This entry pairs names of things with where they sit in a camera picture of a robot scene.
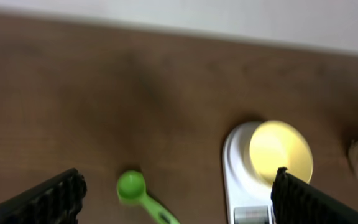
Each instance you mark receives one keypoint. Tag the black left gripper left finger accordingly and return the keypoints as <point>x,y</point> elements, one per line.
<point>55,201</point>

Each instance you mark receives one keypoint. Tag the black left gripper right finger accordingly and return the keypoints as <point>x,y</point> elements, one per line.
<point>296,202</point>

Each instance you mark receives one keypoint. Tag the yellow plastic bowl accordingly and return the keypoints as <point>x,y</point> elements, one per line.
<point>275,144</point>

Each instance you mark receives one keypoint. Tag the green plastic measuring scoop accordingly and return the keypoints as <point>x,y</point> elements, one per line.
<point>132,190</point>

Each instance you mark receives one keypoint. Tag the white digital kitchen scale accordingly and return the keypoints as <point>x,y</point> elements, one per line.
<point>248,198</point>

